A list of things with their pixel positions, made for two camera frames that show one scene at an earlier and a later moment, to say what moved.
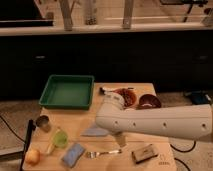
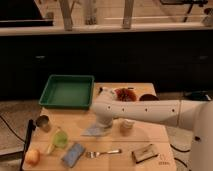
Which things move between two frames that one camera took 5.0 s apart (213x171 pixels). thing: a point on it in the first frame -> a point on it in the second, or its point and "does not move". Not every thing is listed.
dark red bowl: x=149 y=101 does not move
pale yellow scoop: x=49 y=148 does not move
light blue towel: x=94 y=131 does not move
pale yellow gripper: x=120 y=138 -> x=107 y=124
